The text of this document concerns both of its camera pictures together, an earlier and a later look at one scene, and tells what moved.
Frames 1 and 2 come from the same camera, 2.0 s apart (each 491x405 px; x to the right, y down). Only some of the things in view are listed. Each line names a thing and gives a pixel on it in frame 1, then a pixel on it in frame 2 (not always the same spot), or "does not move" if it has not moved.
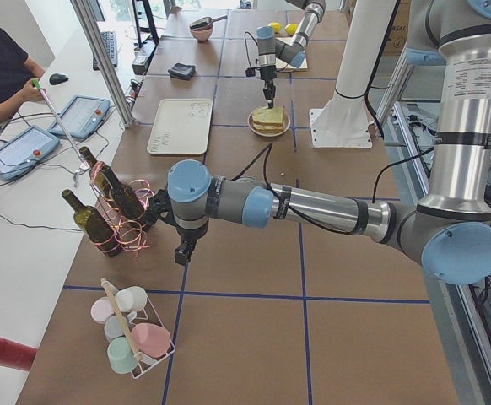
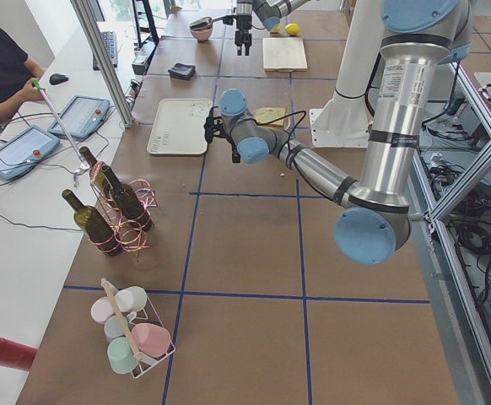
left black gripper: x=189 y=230 -> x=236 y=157
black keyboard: x=110 y=40 does not move
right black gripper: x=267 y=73 -> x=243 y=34
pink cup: x=152 y=339 does not move
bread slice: x=273 y=116 does not move
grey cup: x=115 y=326 does not move
